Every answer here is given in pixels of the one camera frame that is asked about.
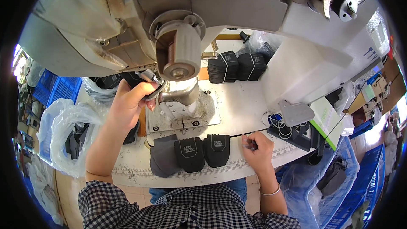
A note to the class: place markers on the person's left hand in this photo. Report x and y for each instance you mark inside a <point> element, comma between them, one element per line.
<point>125,108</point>

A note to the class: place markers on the person's right hand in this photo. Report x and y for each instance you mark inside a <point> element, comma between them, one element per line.
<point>262,152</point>

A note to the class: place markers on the person's right fingers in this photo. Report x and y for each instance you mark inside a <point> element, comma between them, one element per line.
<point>249,137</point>

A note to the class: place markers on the small metal thread snips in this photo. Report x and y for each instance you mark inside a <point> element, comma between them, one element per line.
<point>249,146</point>

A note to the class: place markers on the black fabric piece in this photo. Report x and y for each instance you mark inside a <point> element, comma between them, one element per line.
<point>159,92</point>

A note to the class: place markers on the white elastic bands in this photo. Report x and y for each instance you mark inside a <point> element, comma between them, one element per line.
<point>283,128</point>

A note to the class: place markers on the black printed fabric cover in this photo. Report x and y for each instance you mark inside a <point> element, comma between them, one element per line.
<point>217,151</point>
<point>190,155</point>

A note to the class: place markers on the printed ruler strip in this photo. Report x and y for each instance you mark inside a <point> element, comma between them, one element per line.
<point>222,168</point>

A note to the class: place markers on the black plastic tray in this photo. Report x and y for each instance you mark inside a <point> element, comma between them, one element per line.
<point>299,140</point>

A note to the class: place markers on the grey metal machine part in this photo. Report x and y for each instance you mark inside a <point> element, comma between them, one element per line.
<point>295,113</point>

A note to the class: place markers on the tied bundle of black covers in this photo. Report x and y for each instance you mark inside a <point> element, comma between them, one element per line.
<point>251,66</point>
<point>222,68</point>

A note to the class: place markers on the green and white box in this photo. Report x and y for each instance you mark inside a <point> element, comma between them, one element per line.
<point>326,122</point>

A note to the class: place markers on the plain grey fabric cover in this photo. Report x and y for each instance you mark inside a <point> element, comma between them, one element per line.
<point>162,160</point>

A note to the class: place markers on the clear bag with grey fabric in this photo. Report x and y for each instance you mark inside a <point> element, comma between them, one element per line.
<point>330,178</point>

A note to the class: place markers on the person's body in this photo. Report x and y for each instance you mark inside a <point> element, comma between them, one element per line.
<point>190,211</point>

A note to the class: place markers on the clear plastic bag of fabric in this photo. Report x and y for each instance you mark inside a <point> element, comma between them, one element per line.
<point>262,43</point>

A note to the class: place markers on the metal coil spring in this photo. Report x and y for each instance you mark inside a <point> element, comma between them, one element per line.
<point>215,45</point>

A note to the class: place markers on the blue plastic crate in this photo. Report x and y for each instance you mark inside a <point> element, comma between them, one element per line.
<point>365,190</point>

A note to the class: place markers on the white industrial sewing machine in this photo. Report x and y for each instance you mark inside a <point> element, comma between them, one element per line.
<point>260,3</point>

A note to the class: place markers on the cluttered shelf with cartons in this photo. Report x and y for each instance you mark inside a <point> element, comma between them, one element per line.
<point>378,92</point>

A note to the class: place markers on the clear bag of black covers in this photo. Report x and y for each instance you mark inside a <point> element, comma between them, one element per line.
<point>101,84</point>

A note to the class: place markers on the black thread bobbin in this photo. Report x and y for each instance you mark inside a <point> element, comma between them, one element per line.
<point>343,4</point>

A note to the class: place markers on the large clear bag with fabric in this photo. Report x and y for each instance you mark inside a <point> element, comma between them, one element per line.
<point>63,127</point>

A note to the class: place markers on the blue plastic crates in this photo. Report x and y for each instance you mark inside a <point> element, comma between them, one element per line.
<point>60,87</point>

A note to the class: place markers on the heap of white bags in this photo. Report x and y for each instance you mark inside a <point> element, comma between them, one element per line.
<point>43,187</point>

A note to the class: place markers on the metal base plate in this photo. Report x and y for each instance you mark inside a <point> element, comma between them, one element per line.
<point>203,116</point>

